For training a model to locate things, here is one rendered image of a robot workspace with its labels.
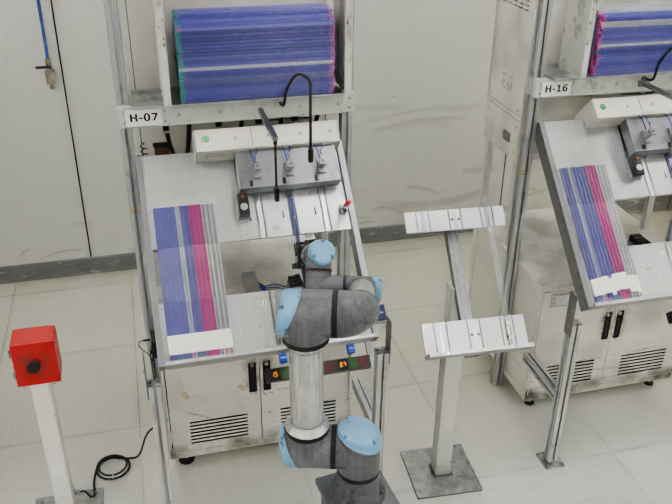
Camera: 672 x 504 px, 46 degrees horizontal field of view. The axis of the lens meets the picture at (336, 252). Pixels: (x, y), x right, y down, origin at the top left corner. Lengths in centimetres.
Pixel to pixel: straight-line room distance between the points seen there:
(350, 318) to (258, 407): 124
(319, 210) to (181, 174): 47
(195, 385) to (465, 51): 245
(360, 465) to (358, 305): 47
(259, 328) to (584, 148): 139
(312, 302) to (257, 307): 70
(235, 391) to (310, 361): 106
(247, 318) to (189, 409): 59
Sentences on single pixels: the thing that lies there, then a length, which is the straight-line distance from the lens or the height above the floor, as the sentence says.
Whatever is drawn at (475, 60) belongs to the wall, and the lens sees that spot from 452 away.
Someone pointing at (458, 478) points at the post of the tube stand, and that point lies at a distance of 314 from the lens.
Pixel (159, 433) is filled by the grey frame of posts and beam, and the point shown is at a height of 44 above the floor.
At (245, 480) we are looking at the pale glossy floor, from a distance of 312.
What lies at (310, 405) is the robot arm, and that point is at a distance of 203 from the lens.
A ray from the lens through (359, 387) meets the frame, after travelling 301.
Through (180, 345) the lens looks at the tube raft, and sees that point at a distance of 249.
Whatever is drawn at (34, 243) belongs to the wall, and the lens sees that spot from 448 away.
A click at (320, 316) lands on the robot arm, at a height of 116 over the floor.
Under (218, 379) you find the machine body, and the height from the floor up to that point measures 40.
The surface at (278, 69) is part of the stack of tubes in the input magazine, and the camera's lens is 261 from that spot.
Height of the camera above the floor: 217
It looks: 28 degrees down
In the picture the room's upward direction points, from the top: 1 degrees clockwise
